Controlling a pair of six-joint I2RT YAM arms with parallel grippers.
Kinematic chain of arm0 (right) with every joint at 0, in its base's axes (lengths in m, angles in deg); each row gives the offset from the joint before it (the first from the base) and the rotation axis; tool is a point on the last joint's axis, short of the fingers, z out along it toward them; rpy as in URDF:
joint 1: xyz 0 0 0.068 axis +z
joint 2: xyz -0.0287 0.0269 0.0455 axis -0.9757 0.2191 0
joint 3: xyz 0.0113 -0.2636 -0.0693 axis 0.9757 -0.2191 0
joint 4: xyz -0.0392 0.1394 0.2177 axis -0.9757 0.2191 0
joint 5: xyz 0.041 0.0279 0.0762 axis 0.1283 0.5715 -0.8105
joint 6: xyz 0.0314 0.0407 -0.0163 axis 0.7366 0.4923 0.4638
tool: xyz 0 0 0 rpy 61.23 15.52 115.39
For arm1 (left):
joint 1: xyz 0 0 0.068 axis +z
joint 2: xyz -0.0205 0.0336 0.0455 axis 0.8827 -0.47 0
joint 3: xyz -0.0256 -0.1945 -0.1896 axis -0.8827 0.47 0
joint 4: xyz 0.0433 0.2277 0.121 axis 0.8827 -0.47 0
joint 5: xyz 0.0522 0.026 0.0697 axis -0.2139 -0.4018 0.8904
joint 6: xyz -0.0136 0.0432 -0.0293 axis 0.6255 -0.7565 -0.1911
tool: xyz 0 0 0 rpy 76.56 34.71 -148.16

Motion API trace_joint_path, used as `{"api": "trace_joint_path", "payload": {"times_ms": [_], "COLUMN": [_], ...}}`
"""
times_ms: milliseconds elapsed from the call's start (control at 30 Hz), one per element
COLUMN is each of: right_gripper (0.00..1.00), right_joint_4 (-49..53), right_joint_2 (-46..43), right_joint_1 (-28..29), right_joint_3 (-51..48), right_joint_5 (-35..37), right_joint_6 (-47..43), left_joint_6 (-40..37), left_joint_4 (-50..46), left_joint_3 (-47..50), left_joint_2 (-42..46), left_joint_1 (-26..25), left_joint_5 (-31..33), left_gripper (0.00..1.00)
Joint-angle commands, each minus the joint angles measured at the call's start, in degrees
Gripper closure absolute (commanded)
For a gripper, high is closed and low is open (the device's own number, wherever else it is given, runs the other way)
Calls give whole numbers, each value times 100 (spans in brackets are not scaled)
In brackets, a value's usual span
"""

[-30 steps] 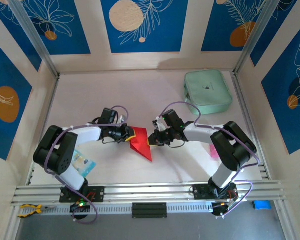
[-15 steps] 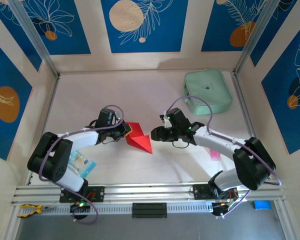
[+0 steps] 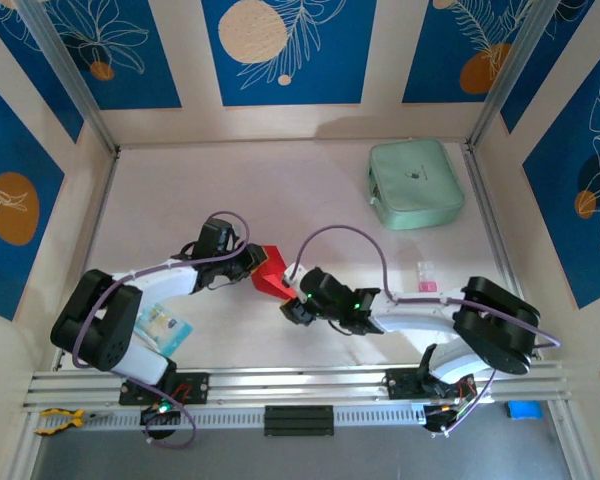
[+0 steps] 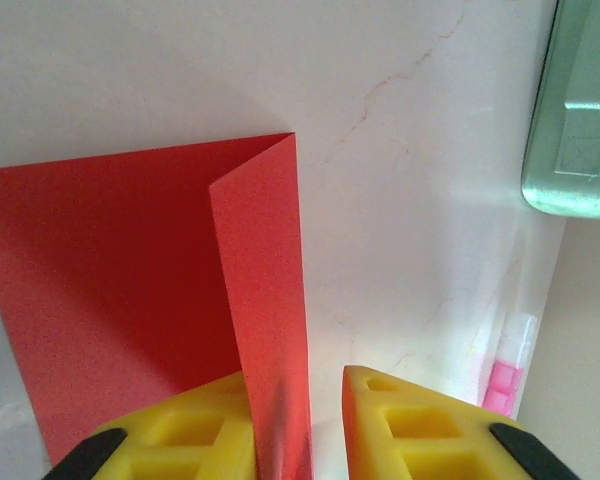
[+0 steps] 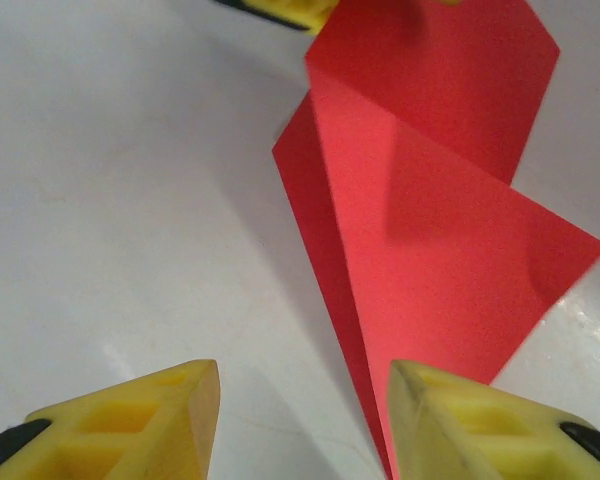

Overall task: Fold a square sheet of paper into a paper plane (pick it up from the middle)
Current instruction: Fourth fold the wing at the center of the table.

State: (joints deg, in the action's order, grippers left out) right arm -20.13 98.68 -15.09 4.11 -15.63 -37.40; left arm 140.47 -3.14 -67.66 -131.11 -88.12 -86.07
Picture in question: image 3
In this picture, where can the red paper sheet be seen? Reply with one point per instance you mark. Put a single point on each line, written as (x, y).
(275, 265)

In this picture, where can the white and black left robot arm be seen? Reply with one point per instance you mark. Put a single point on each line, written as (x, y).
(105, 325)

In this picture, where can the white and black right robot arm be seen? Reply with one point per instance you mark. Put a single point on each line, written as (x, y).
(495, 320)

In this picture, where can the blue wet wipes packet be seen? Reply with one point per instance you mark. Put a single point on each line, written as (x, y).
(170, 330)

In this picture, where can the black ribbed block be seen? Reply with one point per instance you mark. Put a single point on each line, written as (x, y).
(299, 421)

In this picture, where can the mint green zip pouch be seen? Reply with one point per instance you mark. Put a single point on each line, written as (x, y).
(415, 180)

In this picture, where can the black controller board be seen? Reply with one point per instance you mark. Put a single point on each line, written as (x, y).
(442, 417)
(160, 414)

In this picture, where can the blue block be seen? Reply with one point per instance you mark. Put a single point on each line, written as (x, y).
(524, 411)

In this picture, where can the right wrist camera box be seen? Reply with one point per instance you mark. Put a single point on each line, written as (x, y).
(294, 274)

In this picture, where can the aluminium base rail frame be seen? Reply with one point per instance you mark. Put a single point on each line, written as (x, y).
(290, 382)

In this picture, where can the aluminium side rail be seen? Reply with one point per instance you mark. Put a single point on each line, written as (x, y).
(95, 225)
(485, 200)

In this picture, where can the aluminium corner post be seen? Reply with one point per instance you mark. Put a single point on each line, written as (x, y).
(512, 75)
(70, 75)

